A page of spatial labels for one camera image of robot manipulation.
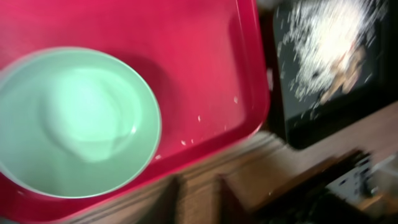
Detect rice and food scraps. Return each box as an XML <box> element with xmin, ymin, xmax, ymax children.
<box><xmin>279</xmin><ymin>0</ymin><xmax>388</xmax><ymax>105</ymax></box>

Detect red plastic tray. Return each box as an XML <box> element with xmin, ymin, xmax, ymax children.
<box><xmin>1</xmin><ymin>0</ymin><xmax>270</xmax><ymax>223</ymax></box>

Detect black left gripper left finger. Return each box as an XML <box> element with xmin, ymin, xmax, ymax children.
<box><xmin>137</xmin><ymin>175</ymin><xmax>180</xmax><ymax>224</ymax></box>

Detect mint green bowl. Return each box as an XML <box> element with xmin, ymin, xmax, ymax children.
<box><xmin>1</xmin><ymin>47</ymin><xmax>162</xmax><ymax>198</ymax></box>

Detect black waste tray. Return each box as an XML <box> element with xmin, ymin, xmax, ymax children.
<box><xmin>261</xmin><ymin>0</ymin><xmax>397</xmax><ymax>149</ymax></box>

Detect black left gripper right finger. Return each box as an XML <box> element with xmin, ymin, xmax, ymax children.
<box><xmin>219</xmin><ymin>149</ymin><xmax>373</xmax><ymax>224</ymax></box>

